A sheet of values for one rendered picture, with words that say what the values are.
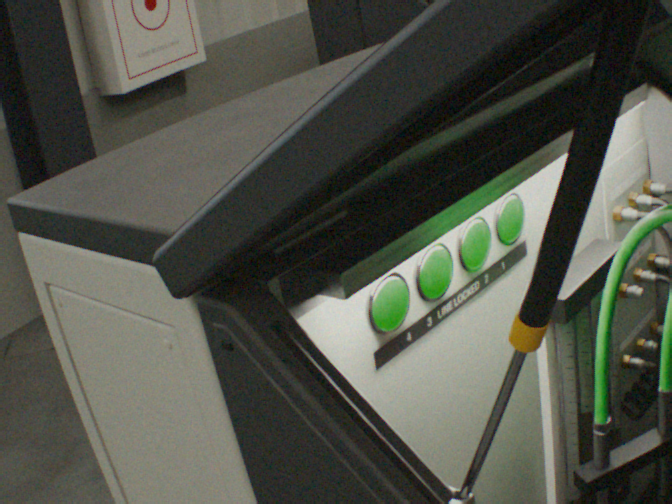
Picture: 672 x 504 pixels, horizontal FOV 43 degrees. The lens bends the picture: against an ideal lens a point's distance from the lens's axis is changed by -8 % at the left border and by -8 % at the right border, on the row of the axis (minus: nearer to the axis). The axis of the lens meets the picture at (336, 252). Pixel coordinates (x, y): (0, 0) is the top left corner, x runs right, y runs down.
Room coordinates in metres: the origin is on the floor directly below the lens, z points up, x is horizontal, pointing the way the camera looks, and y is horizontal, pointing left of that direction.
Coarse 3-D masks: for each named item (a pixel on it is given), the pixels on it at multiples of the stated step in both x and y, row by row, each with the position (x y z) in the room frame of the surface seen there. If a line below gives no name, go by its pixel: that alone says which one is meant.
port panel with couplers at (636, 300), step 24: (624, 168) 0.95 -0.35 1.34; (648, 168) 1.00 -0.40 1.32; (624, 192) 0.94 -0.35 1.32; (648, 192) 0.97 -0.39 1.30; (624, 216) 0.91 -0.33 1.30; (648, 240) 0.98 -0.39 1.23; (648, 264) 0.98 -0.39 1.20; (624, 288) 0.91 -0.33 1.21; (648, 288) 0.98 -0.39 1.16; (624, 312) 0.93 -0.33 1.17; (648, 312) 0.98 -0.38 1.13; (624, 336) 0.93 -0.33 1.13; (648, 336) 0.98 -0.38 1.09; (624, 360) 0.92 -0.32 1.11; (648, 360) 0.98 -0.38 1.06; (624, 384) 0.92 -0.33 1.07
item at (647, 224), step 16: (640, 224) 0.66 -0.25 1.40; (656, 224) 0.64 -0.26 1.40; (624, 240) 0.68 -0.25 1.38; (640, 240) 0.66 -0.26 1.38; (624, 256) 0.68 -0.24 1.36; (624, 272) 0.69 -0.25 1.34; (608, 288) 0.70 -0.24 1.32; (608, 304) 0.71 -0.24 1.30; (608, 320) 0.71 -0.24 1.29; (608, 336) 0.72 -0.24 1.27; (608, 352) 0.72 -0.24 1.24; (608, 368) 0.73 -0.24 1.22
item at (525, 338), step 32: (640, 0) 0.34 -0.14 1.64; (608, 32) 0.35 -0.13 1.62; (640, 32) 0.34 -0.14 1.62; (608, 64) 0.35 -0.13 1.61; (608, 96) 0.36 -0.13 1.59; (576, 128) 0.37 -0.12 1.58; (608, 128) 0.36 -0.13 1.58; (576, 160) 0.37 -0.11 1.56; (576, 192) 0.37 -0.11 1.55; (576, 224) 0.38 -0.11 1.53; (544, 256) 0.39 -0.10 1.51; (544, 288) 0.39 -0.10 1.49; (544, 320) 0.40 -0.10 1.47; (512, 384) 0.43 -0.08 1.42; (480, 448) 0.45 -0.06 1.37
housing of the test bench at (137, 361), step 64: (192, 128) 0.89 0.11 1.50; (256, 128) 0.82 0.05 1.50; (64, 192) 0.75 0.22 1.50; (128, 192) 0.70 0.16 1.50; (192, 192) 0.66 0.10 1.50; (64, 256) 0.71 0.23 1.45; (128, 256) 0.63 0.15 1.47; (64, 320) 0.75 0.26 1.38; (128, 320) 0.66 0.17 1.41; (192, 320) 0.59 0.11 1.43; (128, 384) 0.68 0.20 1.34; (192, 384) 0.61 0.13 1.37; (128, 448) 0.72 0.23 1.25; (192, 448) 0.63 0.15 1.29
